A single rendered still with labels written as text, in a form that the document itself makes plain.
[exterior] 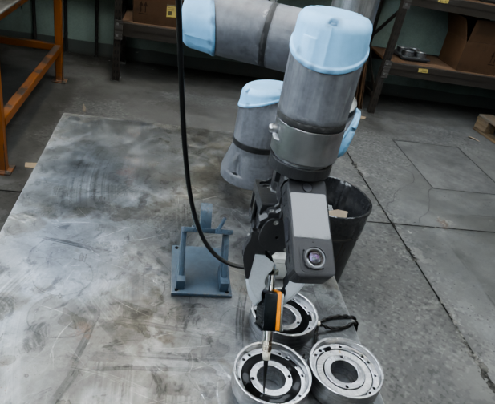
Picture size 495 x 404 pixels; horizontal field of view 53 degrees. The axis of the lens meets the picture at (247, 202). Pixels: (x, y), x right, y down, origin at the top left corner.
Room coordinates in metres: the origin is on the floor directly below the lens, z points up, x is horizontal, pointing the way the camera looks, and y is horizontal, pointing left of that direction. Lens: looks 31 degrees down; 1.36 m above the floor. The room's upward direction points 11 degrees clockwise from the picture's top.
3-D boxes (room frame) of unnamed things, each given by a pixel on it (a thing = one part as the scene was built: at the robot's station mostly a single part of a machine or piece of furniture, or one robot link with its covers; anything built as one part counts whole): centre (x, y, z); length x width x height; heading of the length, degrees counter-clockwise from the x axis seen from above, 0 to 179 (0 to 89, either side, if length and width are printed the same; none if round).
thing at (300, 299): (0.58, -0.09, 0.82); 0.10 x 0.10 x 0.04
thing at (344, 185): (1.76, -0.32, 0.21); 0.34 x 0.34 x 0.43
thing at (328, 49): (0.51, -0.05, 1.23); 0.09 x 0.08 x 0.11; 172
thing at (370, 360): (0.49, -0.18, 0.82); 0.10 x 0.10 x 0.04
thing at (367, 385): (0.49, -0.18, 0.82); 0.08 x 0.08 x 0.02
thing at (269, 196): (0.52, -0.05, 1.07); 0.09 x 0.08 x 0.12; 13
